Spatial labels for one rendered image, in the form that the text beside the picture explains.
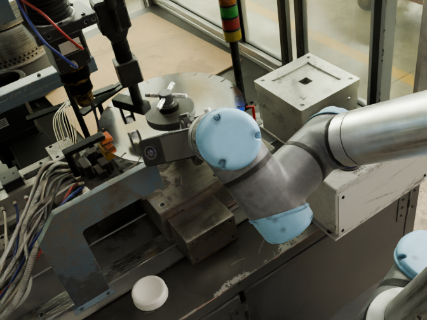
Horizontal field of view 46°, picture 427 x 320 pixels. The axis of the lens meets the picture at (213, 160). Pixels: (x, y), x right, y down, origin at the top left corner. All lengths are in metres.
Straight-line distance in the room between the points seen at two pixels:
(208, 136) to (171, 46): 1.25
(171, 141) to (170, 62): 0.95
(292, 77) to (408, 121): 0.70
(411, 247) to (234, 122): 0.33
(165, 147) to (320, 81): 0.56
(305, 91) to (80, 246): 0.62
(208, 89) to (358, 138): 0.59
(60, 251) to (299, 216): 0.47
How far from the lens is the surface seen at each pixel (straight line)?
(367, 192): 1.05
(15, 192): 1.23
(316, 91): 1.22
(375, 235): 1.34
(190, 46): 1.80
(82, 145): 1.06
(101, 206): 0.93
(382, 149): 0.64
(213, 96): 1.15
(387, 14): 1.12
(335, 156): 0.69
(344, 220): 1.05
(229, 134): 0.60
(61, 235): 0.94
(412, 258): 0.77
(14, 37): 1.62
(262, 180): 0.63
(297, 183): 0.66
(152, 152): 0.81
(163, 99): 1.09
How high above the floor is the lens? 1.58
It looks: 40 degrees down
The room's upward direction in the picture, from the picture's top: 12 degrees counter-clockwise
